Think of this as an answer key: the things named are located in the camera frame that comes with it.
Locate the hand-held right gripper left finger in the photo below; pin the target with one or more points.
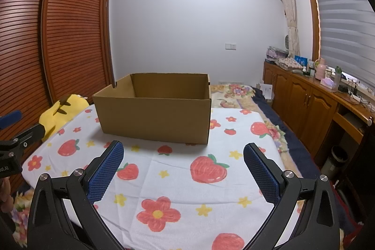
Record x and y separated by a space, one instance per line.
107 173

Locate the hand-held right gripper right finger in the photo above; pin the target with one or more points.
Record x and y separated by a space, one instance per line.
260 173

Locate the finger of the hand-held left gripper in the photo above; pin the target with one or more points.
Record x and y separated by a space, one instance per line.
11 118
32 132

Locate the brown cardboard box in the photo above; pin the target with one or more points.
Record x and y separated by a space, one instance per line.
152 118

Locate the person's left hand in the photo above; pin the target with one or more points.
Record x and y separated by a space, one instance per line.
4 194

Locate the yellow plush toy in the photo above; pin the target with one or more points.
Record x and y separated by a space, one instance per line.
52 118

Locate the dark blue bed sheet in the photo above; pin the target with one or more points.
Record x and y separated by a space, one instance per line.
293 138

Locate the strawberry print blanket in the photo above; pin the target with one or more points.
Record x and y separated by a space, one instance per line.
175 162

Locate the grey trash bin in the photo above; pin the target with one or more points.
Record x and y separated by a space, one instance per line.
335 163

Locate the white paper bag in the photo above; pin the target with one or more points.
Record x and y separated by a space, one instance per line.
266 91

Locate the floral quilt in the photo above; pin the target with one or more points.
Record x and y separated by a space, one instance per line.
234 91

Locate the wooden cabinet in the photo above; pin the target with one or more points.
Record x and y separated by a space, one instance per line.
304 97

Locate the wooden slatted wardrobe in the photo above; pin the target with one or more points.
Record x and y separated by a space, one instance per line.
73 39

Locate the purple tissue box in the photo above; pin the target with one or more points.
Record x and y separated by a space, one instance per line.
328 84

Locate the folded patterned cloth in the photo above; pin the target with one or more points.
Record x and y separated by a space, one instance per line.
288 64

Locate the pink thermos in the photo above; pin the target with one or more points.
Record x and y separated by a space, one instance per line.
320 70

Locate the blue box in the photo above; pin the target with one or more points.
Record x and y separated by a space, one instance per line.
301 60

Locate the purple patterned bag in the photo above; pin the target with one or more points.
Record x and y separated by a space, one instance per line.
277 53

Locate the white power strip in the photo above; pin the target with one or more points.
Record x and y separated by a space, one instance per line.
358 97

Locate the green lid bottle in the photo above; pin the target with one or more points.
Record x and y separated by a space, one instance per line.
338 75

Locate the small white fan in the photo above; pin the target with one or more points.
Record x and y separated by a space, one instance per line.
287 43

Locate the beige patterned curtain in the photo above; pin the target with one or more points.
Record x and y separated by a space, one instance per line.
290 9

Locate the grey window blind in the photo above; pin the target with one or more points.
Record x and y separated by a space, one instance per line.
345 21

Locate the white wall switch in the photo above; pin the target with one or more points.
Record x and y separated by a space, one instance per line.
231 46

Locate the wooden window frame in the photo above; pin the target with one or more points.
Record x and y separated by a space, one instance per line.
313 9

